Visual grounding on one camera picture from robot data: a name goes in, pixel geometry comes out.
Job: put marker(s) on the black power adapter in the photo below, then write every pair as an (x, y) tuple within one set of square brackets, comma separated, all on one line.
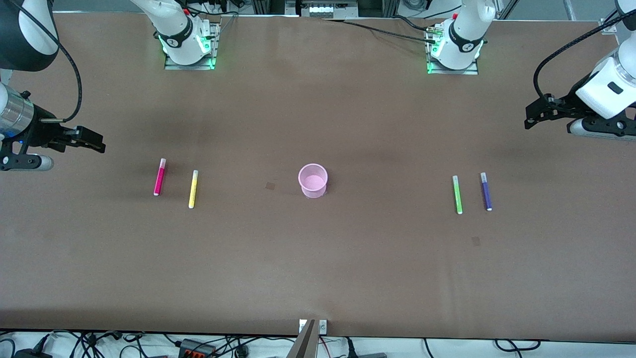
[(32, 354)]

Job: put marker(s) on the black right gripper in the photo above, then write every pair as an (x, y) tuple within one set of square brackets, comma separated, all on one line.
[(40, 133)]

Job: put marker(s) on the metal table edge bracket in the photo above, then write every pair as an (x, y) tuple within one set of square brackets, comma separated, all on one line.
[(323, 326)]

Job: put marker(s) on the purple marker pen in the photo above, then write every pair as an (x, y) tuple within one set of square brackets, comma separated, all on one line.
[(487, 194)]

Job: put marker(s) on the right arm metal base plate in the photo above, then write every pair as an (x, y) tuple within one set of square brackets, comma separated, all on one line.
[(189, 66)]

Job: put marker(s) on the green marker pen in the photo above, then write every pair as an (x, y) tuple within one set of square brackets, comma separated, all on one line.
[(457, 196)]

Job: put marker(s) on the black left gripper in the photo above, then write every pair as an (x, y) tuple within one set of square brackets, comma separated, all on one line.
[(563, 108)]

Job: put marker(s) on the pink plastic cup holder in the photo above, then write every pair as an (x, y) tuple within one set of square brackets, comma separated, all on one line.
[(313, 186)]

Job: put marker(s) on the white terminal block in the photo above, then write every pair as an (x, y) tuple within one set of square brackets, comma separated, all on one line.
[(322, 10)]

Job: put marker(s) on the yellow marker pen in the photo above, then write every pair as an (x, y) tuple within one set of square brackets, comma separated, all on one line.
[(193, 189)]

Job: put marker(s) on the metal table corner bracket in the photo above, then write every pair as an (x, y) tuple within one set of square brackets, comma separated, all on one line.
[(607, 27)]

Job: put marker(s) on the grey camera stand post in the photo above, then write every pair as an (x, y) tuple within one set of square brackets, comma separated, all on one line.
[(304, 345)]

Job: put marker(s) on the pink marker pen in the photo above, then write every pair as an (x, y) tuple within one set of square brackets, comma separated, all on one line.
[(159, 179)]

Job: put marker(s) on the black power strip red switches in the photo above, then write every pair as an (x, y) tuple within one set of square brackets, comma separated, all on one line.
[(196, 348)]

